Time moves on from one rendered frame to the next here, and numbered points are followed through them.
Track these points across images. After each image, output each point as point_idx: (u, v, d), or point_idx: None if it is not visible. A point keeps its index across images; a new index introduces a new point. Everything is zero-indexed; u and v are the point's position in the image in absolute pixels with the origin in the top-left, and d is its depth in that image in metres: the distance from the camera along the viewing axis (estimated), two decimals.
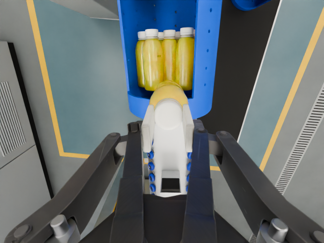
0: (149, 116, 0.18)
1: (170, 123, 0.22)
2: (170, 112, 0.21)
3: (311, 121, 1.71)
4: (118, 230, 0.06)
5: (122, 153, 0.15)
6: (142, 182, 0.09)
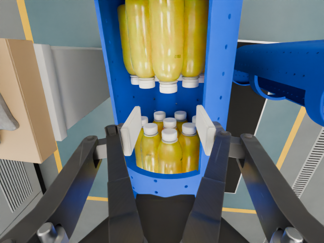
0: (131, 118, 0.17)
1: None
2: None
3: (306, 168, 1.78)
4: (116, 233, 0.06)
5: (100, 156, 0.15)
6: (130, 182, 0.09)
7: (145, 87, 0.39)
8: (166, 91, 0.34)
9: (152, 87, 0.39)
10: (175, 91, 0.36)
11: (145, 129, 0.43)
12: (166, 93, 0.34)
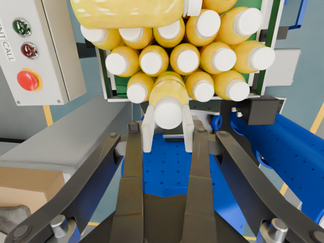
0: (149, 116, 0.18)
1: (152, 68, 0.31)
2: (152, 60, 0.30)
3: None
4: (118, 230, 0.06)
5: (122, 153, 0.15)
6: (142, 182, 0.09)
7: None
8: (164, 102, 0.21)
9: None
10: (179, 112, 0.21)
11: None
12: (165, 103, 0.21)
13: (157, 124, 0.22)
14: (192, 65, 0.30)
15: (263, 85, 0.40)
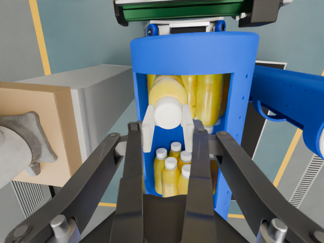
0: (149, 116, 0.18)
1: None
2: None
3: (306, 177, 1.86)
4: (118, 230, 0.06)
5: (122, 153, 0.15)
6: (142, 182, 0.09)
7: (166, 112, 0.21)
8: None
9: (179, 106, 0.21)
10: None
11: (167, 164, 0.51)
12: None
13: None
14: None
15: None
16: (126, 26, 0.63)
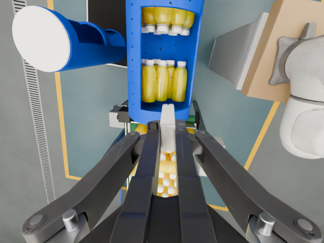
0: (166, 115, 0.18)
1: None
2: (168, 151, 0.87)
3: None
4: (120, 229, 0.06)
5: None
6: (154, 182, 0.09)
7: None
8: None
9: None
10: None
11: (179, 31, 0.62)
12: None
13: None
14: None
15: (126, 126, 0.95)
16: (196, 112, 1.06)
